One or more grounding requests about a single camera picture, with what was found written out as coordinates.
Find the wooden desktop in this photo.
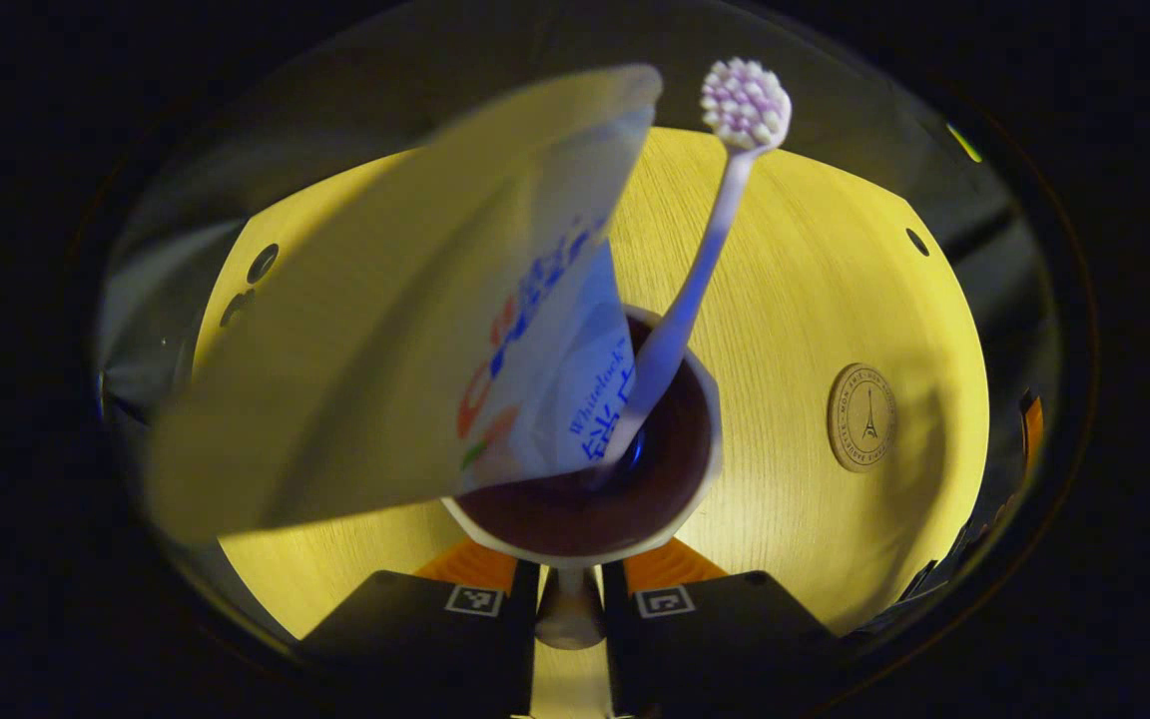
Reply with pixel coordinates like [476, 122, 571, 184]
[191, 125, 992, 718]

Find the beige cup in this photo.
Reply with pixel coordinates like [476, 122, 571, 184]
[440, 305, 726, 650]

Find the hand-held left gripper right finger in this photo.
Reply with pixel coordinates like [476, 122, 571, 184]
[600, 537, 841, 718]

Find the purple toothbrush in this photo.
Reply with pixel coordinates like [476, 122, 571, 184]
[590, 57, 794, 470]

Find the round cork coaster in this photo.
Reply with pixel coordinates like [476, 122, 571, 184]
[827, 362, 898, 473]

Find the white toothpaste tube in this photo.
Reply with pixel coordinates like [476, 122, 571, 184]
[146, 65, 664, 545]

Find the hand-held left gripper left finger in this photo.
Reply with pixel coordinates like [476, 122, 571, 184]
[300, 539, 541, 718]

